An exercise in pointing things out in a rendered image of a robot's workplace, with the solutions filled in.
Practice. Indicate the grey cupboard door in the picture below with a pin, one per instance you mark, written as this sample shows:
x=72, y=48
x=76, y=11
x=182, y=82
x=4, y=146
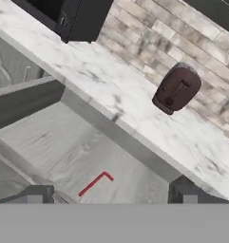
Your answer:
x=12, y=61

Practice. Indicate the open grey drawer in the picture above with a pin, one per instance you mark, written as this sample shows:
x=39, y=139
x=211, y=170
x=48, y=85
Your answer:
x=71, y=148

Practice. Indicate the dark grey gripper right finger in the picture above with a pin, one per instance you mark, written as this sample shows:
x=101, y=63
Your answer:
x=188, y=194

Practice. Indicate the black microwave oven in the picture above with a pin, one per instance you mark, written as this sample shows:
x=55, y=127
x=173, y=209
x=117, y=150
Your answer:
x=71, y=17

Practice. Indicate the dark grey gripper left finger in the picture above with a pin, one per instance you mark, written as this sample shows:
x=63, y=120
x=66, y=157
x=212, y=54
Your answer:
x=36, y=193

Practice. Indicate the dark brown toaster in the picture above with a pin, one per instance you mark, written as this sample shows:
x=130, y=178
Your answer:
x=177, y=88

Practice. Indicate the red bent straw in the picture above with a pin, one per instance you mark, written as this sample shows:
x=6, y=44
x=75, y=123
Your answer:
x=95, y=183

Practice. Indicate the dark wall cupboard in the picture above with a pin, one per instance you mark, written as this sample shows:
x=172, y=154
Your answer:
x=215, y=12

